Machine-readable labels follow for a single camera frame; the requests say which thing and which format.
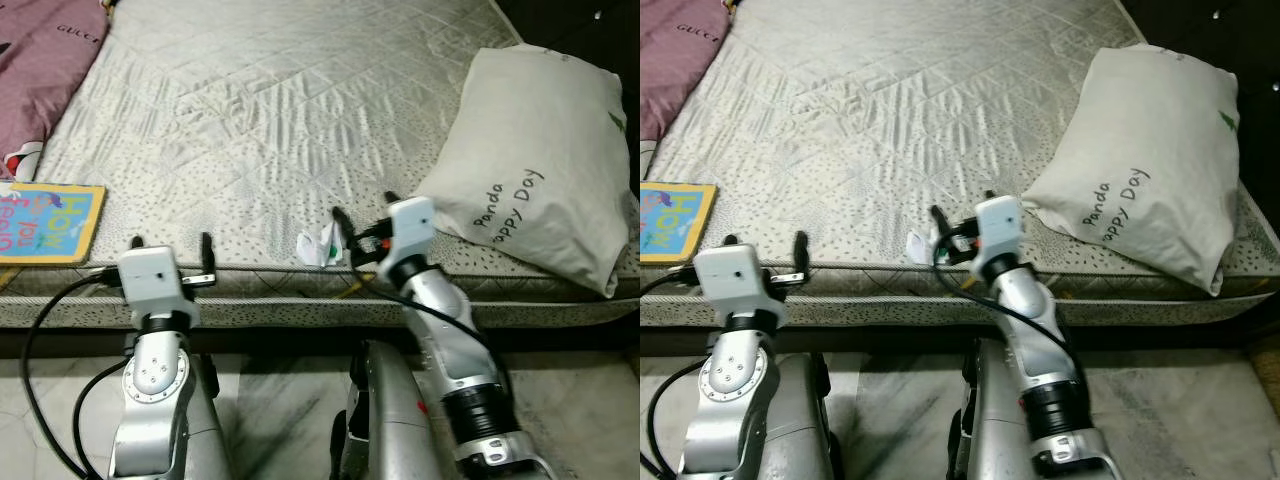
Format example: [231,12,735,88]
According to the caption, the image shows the white paper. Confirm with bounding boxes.
[905,228,941,266]
[297,222,346,268]

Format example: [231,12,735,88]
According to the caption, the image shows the blue yellow children's book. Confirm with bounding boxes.
[640,182,717,265]
[0,182,106,266]

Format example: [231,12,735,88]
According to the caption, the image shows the white printed pillow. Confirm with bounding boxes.
[1022,42,1243,297]
[410,45,633,299]

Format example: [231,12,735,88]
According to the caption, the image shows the white quilted mattress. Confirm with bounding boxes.
[640,0,1280,331]
[0,0,641,331]

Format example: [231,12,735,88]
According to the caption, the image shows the silver right robot leg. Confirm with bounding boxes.
[335,340,451,480]
[955,340,1041,480]

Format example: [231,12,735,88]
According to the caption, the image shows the purple cartoon mouse blanket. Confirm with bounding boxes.
[0,0,111,181]
[640,0,741,141]

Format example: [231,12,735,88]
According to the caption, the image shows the black tufted headboard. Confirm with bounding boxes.
[1120,0,1280,181]
[495,0,641,111]

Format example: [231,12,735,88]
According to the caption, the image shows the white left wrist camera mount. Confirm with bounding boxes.
[693,243,773,326]
[118,247,199,326]

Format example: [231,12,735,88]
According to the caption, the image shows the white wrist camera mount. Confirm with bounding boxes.
[118,247,199,326]
[385,197,437,266]
[693,243,773,326]
[972,195,1025,266]

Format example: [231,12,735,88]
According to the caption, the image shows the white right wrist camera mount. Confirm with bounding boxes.
[972,195,1025,266]
[385,197,437,266]

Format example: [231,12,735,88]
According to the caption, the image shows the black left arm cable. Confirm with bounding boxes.
[20,268,131,480]
[640,265,701,480]

